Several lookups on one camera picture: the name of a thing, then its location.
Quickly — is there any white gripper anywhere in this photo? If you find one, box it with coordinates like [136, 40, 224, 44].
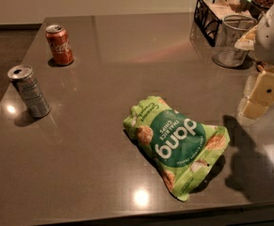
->
[238, 4, 274, 121]

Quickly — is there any red coke can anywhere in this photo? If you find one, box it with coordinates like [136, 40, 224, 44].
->
[45, 24, 73, 66]

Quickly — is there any silver slim can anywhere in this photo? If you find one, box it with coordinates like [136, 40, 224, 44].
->
[8, 65, 50, 118]

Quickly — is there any clear mesh cup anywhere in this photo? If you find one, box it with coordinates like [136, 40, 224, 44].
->
[212, 14, 257, 68]

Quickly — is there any green rice chips bag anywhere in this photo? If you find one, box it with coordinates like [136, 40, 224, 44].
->
[123, 96, 230, 202]

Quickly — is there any black wire basket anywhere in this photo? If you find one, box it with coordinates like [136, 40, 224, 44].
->
[194, 0, 251, 47]

